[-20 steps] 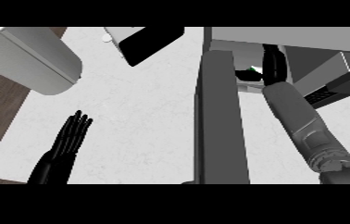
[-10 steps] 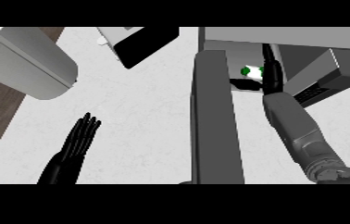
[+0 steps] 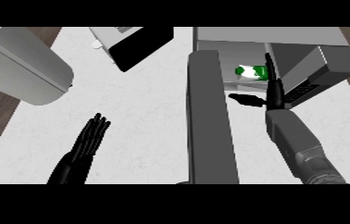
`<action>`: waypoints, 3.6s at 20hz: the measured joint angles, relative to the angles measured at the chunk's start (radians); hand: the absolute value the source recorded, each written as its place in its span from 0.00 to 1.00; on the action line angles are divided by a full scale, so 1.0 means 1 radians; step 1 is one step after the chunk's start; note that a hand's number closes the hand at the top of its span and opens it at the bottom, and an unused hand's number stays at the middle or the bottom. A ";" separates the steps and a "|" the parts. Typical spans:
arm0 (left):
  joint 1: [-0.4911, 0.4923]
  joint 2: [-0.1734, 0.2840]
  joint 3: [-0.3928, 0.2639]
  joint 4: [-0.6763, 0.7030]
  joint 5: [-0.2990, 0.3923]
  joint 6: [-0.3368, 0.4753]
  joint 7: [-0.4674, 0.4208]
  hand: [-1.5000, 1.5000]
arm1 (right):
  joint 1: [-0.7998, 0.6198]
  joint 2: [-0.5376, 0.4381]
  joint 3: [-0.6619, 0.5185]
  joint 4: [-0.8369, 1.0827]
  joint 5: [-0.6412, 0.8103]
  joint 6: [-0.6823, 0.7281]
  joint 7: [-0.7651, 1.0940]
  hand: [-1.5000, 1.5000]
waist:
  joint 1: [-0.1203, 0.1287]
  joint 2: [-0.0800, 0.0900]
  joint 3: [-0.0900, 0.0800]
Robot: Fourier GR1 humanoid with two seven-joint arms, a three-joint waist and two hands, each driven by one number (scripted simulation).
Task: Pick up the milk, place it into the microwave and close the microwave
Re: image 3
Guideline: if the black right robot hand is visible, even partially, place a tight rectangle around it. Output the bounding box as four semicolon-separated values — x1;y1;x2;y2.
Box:
228;52;287;111

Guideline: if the grey microwave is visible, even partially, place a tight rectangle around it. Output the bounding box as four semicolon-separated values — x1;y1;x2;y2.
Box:
194;27;350;109

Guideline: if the grey and black toaster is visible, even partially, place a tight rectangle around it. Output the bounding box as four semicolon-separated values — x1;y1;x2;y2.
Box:
89;27;176;73

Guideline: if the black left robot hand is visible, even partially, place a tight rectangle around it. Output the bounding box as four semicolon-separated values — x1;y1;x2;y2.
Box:
46;112;113;185

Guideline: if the green and white milk carton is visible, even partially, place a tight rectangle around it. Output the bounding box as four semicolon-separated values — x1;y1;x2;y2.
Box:
234;64;271;81

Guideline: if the dark grey microwave door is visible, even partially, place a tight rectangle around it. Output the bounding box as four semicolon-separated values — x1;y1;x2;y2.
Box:
176;49;241;185

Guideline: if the pale grey rounded appliance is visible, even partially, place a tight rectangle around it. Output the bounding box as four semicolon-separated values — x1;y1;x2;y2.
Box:
0;27;76;106

